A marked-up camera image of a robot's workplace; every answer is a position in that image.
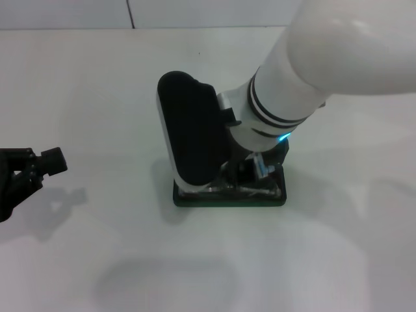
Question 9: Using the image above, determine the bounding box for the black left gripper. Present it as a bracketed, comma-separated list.
[0, 146, 68, 222]

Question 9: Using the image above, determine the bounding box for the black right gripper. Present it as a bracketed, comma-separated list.
[224, 140, 291, 191]

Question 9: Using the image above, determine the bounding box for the green glasses case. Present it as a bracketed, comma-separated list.
[172, 161, 287, 209]

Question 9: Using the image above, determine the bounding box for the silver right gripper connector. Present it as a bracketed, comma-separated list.
[255, 155, 271, 179]

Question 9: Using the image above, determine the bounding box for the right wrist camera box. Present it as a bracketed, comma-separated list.
[157, 70, 243, 191]

